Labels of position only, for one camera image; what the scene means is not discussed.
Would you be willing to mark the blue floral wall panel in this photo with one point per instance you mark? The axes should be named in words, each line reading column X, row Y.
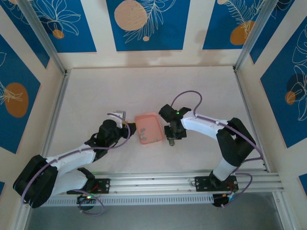
column 220, row 24
column 72, row 24
column 287, row 115
column 275, row 36
column 168, row 28
column 24, row 36
column 14, row 72

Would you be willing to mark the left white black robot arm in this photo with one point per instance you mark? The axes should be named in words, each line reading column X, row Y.
column 72, row 158

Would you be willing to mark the black mount plate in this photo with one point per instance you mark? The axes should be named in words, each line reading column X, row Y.
column 204, row 184
column 103, row 187

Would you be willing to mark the aluminium side rail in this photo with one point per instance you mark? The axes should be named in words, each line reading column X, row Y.
column 249, row 110
column 57, row 107

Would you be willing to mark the aluminium frame post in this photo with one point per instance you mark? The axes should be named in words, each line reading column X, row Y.
column 21, row 219
column 254, row 36
column 43, row 38
column 284, row 213

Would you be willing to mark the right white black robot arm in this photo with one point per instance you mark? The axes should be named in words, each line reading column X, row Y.
column 201, row 125

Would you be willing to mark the pink plastic tray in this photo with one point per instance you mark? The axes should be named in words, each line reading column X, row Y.
column 148, row 121

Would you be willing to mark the black controller board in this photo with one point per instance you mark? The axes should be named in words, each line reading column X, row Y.
column 86, row 200
column 221, row 200

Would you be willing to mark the right black mount plate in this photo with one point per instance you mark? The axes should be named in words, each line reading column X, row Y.
column 204, row 184

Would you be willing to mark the left black mount plate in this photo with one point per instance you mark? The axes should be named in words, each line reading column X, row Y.
column 103, row 187

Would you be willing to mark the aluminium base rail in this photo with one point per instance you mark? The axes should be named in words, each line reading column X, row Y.
column 148, row 184

